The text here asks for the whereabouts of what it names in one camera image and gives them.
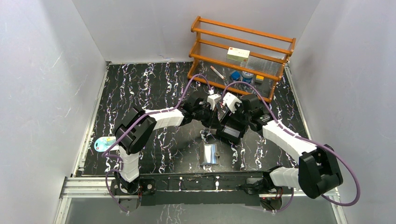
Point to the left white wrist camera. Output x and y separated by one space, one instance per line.
213 99

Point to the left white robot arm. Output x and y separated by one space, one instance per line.
135 130

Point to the yellow black small block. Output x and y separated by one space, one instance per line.
259 80

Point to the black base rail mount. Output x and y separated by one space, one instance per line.
251 188

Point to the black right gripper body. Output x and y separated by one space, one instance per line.
240 115

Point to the blue small cube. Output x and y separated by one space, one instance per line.
235 75

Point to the red white pen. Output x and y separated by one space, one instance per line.
217 73

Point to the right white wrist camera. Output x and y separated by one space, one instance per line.
231 102

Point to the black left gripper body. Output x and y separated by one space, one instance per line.
211 120

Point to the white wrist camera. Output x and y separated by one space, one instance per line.
231 102
213 99

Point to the orange wooden shelf rack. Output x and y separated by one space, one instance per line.
226 53

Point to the blue white round can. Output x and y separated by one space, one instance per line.
247 77

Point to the white green carton box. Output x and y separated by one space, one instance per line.
240 55

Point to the black plastic card box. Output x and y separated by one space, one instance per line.
232 131

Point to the white blue blister pack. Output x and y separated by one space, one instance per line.
103 143

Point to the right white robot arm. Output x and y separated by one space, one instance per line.
317 169

